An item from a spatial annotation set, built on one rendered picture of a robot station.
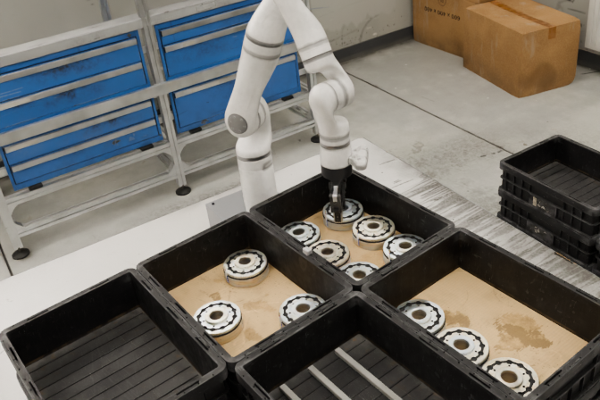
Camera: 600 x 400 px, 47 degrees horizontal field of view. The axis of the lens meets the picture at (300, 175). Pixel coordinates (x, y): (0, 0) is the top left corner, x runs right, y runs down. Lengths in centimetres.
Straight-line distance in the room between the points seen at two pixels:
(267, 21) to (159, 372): 79
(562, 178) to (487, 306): 116
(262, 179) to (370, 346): 59
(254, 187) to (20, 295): 69
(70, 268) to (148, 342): 57
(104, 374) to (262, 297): 37
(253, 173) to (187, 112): 168
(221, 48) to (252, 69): 179
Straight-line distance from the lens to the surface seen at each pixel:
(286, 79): 364
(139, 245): 202
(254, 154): 176
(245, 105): 168
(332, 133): 154
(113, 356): 151
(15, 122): 321
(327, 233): 171
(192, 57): 336
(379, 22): 503
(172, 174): 351
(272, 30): 159
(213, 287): 160
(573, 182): 257
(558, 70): 439
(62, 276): 200
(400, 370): 137
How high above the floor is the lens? 183
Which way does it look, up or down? 31 degrees down
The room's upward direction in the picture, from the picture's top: 7 degrees counter-clockwise
